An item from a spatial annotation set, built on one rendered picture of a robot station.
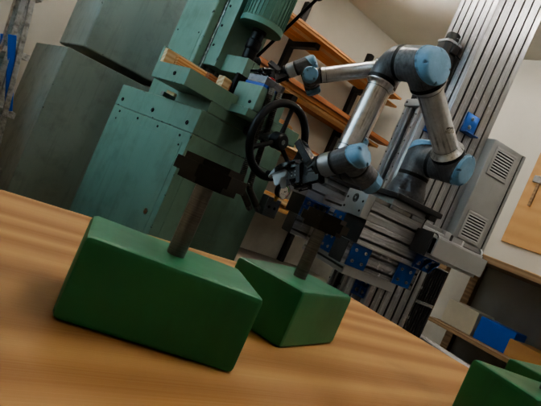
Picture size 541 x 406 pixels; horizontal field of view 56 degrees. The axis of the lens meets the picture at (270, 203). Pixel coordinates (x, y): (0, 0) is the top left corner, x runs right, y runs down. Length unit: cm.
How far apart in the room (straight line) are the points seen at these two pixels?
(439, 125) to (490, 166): 63
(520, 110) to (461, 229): 296
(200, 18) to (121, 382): 203
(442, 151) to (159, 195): 98
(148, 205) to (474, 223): 138
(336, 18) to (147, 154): 378
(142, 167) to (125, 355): 165
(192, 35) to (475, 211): 140
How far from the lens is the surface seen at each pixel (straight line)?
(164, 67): 185
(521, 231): 474
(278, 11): 205
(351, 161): 151
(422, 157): 196
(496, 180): 242
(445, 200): 231
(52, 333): 29
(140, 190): 189
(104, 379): 26
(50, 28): 413
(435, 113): 176
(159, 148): 188
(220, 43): 213
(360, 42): 568
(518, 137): 507
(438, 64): 168
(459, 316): 431
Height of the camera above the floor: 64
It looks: 1 degrees down
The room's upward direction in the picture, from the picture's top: 24 degrees clockwise
